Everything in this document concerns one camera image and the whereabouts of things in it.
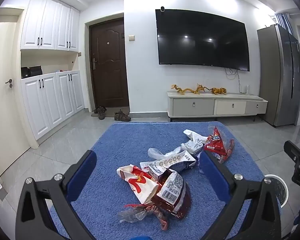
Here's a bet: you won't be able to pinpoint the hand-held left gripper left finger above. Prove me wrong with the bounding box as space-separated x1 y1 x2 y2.
15 150 98 240

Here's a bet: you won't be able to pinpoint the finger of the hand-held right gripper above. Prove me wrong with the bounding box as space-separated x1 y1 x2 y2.
284 140 300 167

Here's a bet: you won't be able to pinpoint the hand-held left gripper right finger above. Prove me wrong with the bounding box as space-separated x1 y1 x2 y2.
199 151 282 240

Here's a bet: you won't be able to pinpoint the white round trash can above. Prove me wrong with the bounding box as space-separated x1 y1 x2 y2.
264 174 289 208

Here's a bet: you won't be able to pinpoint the shiny red snack bag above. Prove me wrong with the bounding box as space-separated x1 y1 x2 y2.
204 126 236 165

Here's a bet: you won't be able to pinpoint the white wrapper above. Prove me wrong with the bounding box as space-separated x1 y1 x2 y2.
181 129 208 157

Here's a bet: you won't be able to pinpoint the dark red barcode wrapper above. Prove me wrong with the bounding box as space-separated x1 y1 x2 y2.
150 169 192 218

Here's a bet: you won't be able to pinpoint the white printed carton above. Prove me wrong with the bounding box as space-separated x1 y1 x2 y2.
140 151 198 179

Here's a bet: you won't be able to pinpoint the red and white snack bag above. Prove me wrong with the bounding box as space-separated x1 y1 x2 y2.
116 164 163 204

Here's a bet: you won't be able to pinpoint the clear plastic bag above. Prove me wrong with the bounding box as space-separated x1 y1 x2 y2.
147 147 184 161

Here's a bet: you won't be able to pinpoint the clear red wrapper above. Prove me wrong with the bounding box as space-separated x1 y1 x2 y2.
117 202 171 231

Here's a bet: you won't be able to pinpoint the blue fluffy table cloth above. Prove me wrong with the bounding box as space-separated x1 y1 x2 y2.
49 121 282 240

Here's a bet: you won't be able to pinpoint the white tv cabinet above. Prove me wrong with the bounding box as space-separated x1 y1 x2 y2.
167 91 268 123

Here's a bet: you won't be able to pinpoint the white lower cabinet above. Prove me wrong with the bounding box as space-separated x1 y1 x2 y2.
21 70 85 141

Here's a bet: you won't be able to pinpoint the grey refrigerator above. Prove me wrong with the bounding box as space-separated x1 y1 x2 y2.
257 23 300 127

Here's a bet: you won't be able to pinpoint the golden tiger figurine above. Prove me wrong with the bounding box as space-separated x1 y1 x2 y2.
210 87 228 96

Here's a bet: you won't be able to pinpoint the short golden dragon figurine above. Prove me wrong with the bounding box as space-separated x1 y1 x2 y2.
196 83 212 95

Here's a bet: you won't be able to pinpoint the long golden dragon figurine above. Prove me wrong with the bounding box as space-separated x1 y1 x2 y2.
171 84 198 96

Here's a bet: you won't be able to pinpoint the brown entrance door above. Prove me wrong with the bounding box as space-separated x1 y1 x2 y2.
89 18 130 113

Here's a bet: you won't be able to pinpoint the black bag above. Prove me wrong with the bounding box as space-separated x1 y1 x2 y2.
21 65 43 79

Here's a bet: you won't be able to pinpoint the striped curtain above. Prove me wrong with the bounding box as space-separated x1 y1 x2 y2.
275 12 294 36

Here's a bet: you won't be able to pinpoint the white room door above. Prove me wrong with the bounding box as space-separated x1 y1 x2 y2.
0 8 39 178

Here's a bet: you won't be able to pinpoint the hanging tv cables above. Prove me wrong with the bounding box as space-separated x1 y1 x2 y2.
224 67 243 93

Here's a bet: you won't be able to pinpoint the large wall television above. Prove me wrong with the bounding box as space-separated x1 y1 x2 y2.
155 8 250 72

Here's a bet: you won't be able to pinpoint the white upper wall cabinet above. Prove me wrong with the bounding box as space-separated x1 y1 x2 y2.
20 0 80 51

